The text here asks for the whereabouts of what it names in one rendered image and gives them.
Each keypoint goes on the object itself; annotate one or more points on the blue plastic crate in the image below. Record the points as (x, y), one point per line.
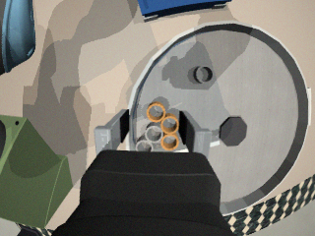
(157, 8)

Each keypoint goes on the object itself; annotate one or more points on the bronze bushing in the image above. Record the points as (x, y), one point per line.
(152, 118)
(171, 146)
(172, 129)

